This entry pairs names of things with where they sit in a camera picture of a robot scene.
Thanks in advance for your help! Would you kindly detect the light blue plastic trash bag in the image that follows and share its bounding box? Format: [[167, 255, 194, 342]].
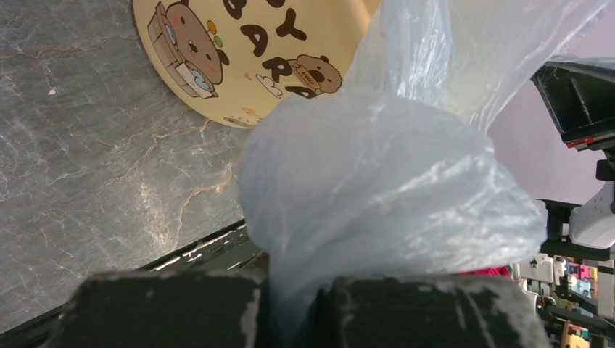
[[239, 1, 608, 347]]

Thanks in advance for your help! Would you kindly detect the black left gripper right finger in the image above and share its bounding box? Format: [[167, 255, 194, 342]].
[[307, 275, 551, 348]]

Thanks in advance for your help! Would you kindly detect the yellow trash bin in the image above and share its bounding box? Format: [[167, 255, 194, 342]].
[[132, 0, 379, 128]]

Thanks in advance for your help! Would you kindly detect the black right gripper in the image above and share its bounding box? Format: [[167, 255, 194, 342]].
[[532, 59, 614, 151]]

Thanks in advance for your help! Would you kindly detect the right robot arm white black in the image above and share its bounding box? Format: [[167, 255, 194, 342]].
[[532, 57, 614, 261]]

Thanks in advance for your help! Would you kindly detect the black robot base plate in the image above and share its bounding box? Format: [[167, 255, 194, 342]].
[[1, 220, 263, 347]]

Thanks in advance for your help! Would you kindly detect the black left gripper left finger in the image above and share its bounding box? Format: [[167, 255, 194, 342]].
[[48, 270, 272, 347]]

